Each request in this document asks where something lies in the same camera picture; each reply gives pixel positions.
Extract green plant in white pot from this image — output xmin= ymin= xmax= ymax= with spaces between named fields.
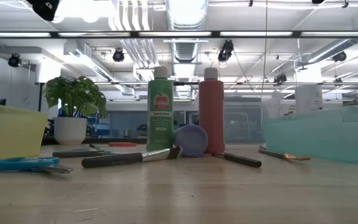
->
xmin=44 ymin=75 xmax=108 ymax=146

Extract thick black-handled brush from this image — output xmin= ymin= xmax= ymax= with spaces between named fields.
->
xmin=81 ymin=146 xmax=183 ymax=169

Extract clear plastic bin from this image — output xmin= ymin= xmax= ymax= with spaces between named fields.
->
xmin=197 ymin=93 xmax=276 ymax=144

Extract teal plastic bin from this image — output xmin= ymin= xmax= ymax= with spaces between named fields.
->
xmin=261 ymin=105 xmax=358 ymax=165

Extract red paint bottle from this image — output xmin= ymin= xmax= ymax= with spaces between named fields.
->
xmin=198 ymin=67 xmax=226 ymax=155

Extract grey-handled scissors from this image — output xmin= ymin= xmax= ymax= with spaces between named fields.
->
xmin=52 ymin=148 xmax=124 ymax=159

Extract black ceiling spotlight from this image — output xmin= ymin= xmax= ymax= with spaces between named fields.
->
xmin=112 ymin=48 xmax=126 ymax=63
xmin=7 ymin=53 xmax=22 ymax=68
xmin=333 ymin=51 xmax=347 ymax=63
xmin=218 ymin=39 xmax=234 ymax=63
xmin=273 ymin=73 xmax=288 ymax=85

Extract silver ventilation duct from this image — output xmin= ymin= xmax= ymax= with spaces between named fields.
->
xmin=165 ymin=0 xmax=209 ymax=99
xmin=306 ymin=23 xmax=358 ymax=63

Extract thin hanging wire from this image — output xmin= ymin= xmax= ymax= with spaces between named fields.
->
xmin=261 ymin=0 xmax=269 ymax=94

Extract yellow plastic bin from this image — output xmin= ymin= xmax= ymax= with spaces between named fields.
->
xmin=0 ymin=102 xmax=48 ymax=170

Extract blue paint bottle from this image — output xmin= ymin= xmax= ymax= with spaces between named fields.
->
xmin=172 ymin=124 xmax=209 ymax=158

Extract slim black silver-ferrule brush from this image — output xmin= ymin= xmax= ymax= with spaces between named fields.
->
xmin=211 ymin=151 xmax=263 ymax=169

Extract gold-ferrule paint brush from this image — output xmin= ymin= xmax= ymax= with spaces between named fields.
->
xmin=257 ymin=148 xmax=312 ymax=162

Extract white column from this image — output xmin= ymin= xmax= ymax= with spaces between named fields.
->
xmin=295 ymin=63 xmax=324 ymax=114

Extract green paint bottle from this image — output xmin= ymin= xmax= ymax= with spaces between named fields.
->
xmin=146 ymin=65 xmax=175 ymax=152

